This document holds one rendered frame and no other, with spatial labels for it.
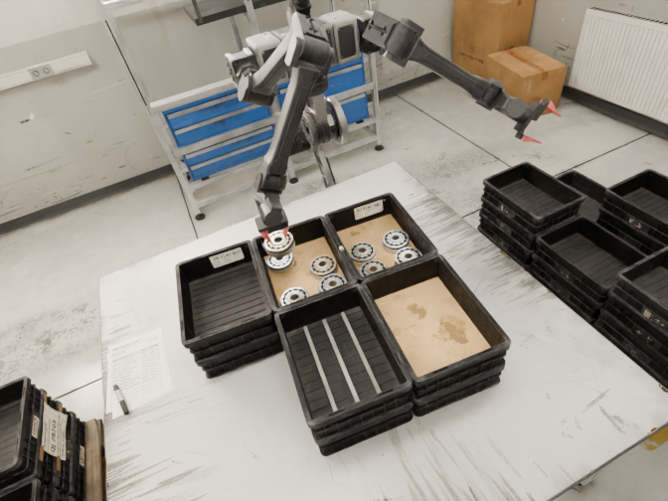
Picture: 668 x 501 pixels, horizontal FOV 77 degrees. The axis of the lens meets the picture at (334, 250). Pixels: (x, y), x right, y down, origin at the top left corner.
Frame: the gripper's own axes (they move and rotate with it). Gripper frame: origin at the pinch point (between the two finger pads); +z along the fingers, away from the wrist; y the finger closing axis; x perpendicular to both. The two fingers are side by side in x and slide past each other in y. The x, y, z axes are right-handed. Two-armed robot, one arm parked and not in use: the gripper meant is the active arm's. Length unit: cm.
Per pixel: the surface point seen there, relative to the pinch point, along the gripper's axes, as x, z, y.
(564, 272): -14, 66, 120
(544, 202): 25, 59, 137
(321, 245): 12.7, 22.7, 15.8
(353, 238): 10.6, 22.8, 28.8
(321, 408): -53, 19, -4
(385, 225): 12, 23, 43
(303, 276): -0.9, 21.8, 4.4
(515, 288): -31, 35, 77
